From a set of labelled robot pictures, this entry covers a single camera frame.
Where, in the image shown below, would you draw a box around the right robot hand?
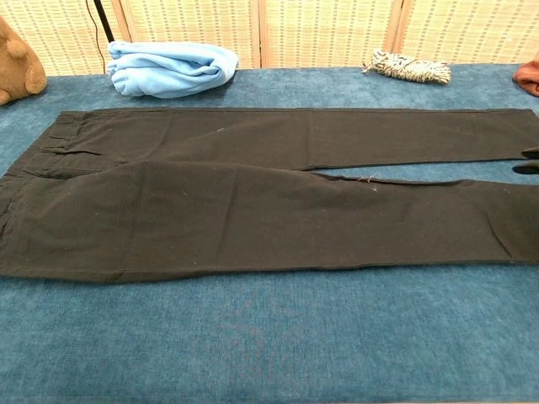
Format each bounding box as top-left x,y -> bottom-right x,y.
511,146 -> 539,174

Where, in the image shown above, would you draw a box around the black trousers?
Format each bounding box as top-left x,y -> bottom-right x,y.
0,107 -> 539,284

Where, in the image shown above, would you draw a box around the rust brown crumpled cloth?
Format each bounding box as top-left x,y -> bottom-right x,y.
512,59 -> 539,98

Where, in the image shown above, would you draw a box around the bamboo folding screen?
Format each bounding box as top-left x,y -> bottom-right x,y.
0,0 -> 539,77

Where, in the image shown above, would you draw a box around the blue carpet table mat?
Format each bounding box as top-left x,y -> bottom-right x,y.
0,62 -> 539,404

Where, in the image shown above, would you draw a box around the light blue folded towel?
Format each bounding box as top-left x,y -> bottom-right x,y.
106,40 -> 240,99

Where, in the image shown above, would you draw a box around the brown capybara plush toy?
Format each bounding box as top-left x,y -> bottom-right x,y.
0,16 -> 47,106

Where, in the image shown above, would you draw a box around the white and black rope bundle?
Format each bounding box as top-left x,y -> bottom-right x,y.
360,48 -> 452,86

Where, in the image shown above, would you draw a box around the thin black hanging cable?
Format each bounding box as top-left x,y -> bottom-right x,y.
86,0 -> 107,75

